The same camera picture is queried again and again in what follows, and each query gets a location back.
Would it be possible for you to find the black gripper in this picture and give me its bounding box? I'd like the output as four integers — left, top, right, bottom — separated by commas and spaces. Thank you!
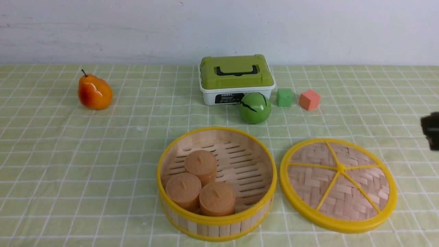
420, 111, 439, 151

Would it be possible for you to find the woven bamboo steamer lid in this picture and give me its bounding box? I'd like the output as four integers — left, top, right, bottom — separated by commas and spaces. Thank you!
279, 138, 398, 234

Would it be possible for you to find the green lid white storage box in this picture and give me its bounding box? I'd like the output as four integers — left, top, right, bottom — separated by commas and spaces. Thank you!
198, 54, 276, 106

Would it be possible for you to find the bamboo steamer basket yellow rim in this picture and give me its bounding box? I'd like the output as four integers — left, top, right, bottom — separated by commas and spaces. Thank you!
156, 126, 277, 242

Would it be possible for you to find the orange cube block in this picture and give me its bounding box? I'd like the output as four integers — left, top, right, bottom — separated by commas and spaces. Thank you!
298, 89, 321, 111

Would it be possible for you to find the green cube block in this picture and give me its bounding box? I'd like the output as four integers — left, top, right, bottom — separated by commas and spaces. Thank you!
276, 88, 295, 107

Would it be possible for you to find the green toy watermelon ball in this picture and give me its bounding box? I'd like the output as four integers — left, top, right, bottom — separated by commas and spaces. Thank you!
238, 92, 272, 125

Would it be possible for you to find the front right orange candle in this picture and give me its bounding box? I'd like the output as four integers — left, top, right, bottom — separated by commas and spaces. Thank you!
199, 181, 236, 217

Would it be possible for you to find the orange candle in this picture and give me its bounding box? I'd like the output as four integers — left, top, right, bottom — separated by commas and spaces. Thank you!
166, 172, 202, 212
199, 181, 236, 217
185, 150, 218, 187

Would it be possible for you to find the back orange candle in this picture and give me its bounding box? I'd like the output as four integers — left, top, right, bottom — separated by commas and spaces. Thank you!
185, 150, 218, 187

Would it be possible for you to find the front left orange candle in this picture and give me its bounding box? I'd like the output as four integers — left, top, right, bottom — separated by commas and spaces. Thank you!
166, 172, 202, 212

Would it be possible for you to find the orange toy pear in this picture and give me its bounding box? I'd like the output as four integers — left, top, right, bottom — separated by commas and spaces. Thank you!
77, 69, 113, 110

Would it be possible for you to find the green checkered tablecloth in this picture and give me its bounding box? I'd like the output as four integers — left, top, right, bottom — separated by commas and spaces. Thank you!
0, 64, 438, 247

